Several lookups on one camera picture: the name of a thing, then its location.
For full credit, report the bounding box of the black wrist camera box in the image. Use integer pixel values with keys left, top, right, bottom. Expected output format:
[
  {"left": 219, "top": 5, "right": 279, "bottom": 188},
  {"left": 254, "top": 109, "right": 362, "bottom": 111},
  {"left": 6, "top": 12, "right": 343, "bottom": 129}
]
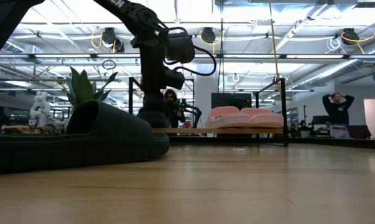
[{"left": 166, "top": 30, "right": 196, "bottom": 65}]

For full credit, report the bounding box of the person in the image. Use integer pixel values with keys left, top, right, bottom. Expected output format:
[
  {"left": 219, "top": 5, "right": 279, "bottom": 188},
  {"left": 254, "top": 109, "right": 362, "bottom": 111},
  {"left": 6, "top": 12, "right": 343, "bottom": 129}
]
[
  {"left": 322, "top": 91, "right": 356, "bottom": 139},
  {"left": 164, "top": 88, "right": 187, "bottom": 129}
]

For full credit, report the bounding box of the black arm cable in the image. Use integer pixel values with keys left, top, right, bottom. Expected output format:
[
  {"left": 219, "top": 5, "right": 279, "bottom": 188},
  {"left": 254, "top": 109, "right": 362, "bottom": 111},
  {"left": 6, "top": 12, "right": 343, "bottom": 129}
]
[{"left": 163, "top": 26, "right": 218, "bottom": 77}]

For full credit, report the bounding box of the black monitor panel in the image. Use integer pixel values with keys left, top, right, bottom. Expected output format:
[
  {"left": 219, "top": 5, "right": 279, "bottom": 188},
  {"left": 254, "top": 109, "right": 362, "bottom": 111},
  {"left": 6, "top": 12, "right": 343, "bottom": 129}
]
[{"left": 210, "top": 92, "right": 253, "bottom": 110}]

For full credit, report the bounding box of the green potted plant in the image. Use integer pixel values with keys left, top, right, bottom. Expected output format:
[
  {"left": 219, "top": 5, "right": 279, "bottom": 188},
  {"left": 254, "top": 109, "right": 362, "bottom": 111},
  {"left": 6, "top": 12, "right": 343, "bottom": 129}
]
[{"left": 65, "top": 66, "right": 119, "bottom": 109}]

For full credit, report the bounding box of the dark red chair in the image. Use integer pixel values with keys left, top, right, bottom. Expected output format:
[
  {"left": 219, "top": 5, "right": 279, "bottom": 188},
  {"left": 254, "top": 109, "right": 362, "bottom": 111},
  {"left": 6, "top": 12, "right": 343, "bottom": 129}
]
[{"left": 348, "top": 124, "right": 373, "bottom": 139}]

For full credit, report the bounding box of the yellow hanging cable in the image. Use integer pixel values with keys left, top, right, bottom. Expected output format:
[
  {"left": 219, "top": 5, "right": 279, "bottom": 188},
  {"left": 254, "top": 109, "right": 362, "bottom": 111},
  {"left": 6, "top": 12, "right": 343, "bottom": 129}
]
[{"left": 267, "top": 0, "right": 282, "bottom": 91}]

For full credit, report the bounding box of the white robot figure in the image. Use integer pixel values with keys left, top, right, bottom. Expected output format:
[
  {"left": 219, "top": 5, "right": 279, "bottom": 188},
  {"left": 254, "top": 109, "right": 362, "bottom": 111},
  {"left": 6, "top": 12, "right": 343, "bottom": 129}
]
[{"left": 29, "top": 90, "right": 52, "bottom": 127}]

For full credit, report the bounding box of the black frame wooden shelf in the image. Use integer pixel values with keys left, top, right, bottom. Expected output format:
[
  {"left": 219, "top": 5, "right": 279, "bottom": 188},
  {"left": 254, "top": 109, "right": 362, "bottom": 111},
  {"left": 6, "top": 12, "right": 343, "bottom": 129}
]
[{"left": 127, "top": 77, "right": 289, "bottom": 147}]

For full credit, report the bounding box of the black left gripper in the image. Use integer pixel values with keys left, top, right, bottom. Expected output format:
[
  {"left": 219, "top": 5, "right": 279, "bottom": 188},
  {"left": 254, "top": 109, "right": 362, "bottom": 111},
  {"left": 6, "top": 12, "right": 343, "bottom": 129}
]
[{"left": 139, "top": 45, "right": 186, "bottom": 110}]

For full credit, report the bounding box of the black ceiling cable reel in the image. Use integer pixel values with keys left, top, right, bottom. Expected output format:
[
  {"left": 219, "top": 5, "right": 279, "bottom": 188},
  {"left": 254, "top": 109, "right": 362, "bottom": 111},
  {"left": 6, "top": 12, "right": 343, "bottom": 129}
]
[
  {"left": 341, "top": 27, "right": 361, "bottom": 46},
  {"left": 200, "top": 27, "right": 217, "bottom": 45},
  {"left": 100, "top": 27, "right": 126, "bottom": 54}
]

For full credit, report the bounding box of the pink white cloth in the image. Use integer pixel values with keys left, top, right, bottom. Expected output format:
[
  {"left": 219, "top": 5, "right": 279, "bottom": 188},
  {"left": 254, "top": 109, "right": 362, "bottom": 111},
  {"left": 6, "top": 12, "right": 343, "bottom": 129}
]
[{"left": 240, "top": 107, "right": 285, "bottom": 129}]

